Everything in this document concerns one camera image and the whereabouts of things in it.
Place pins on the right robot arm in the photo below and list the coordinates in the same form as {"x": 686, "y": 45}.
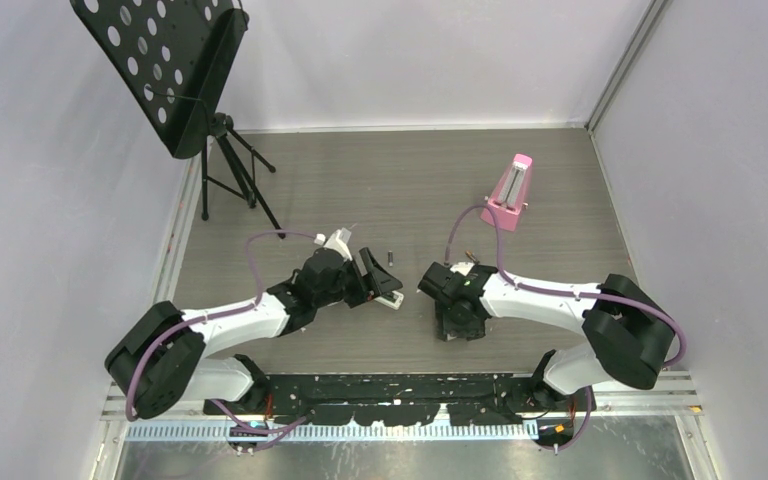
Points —
{"x": 626, "y": 335}

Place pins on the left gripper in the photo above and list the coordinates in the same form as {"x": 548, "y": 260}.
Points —
{"x": 374, "y": 283}

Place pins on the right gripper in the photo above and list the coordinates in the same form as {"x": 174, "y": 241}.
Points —
{"x": 445, "y": 326}

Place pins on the pink metronome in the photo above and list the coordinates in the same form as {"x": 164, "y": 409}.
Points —
{"x": 510, "y": 196}

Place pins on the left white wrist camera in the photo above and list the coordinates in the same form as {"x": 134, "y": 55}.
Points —
{"x": 338, "y": 241}

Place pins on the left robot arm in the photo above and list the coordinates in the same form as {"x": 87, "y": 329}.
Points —
{"x": 168, "y": 356}

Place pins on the black perforated music stand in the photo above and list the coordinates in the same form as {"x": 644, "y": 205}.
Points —
{"x": 175, "y": 58}

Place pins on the long white remote control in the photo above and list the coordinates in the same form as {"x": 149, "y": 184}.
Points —
{"x": 393, "y": 299}

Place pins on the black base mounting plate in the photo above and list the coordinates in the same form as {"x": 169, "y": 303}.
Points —
{"x": 399, "y": 399}

